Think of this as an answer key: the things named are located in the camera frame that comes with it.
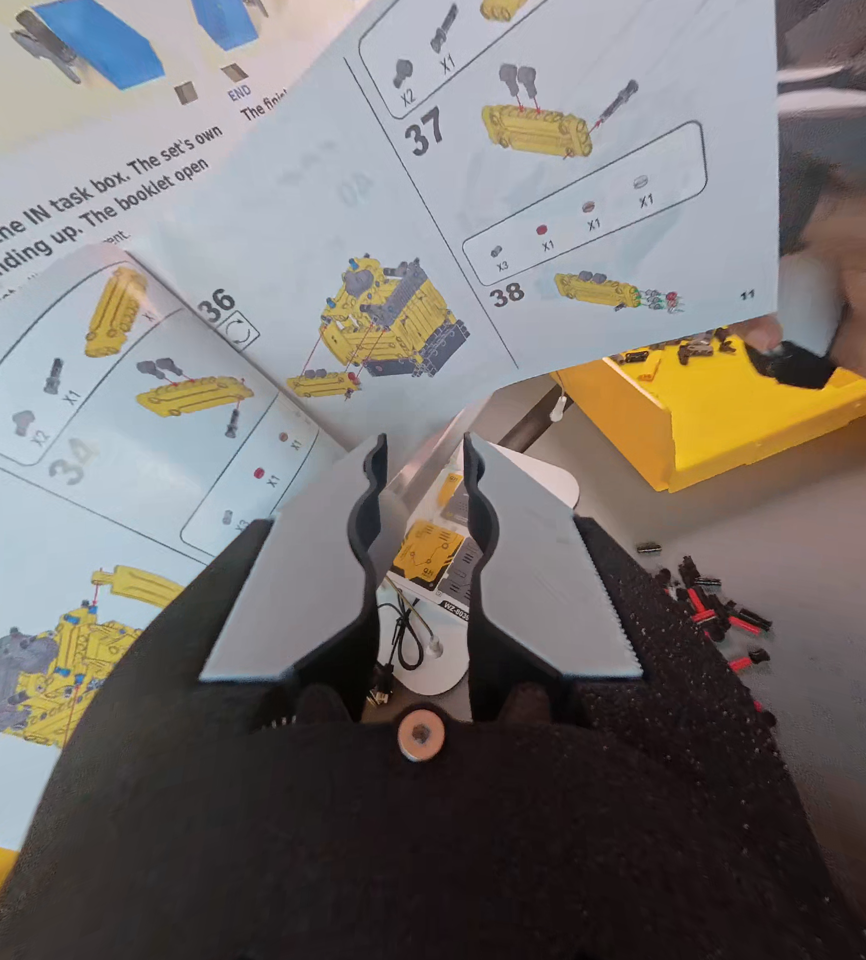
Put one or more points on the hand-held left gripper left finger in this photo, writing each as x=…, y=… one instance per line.
x=305, y=592

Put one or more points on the printed task sheet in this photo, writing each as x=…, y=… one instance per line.
x=103, y=187

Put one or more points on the white flat board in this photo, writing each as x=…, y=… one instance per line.
x=433, y=675

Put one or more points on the lego sticker sheet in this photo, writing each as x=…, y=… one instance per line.
x=421, y=547

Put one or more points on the pile of small lego pins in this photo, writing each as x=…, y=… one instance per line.
x=710, y=604

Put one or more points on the lego instruction booklet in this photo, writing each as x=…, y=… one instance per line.
x=418, y=247

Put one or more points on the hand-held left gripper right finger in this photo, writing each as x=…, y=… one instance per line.
x=545, y=592

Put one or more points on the heap of mixed lego parts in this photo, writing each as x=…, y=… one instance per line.
x=691, y=349

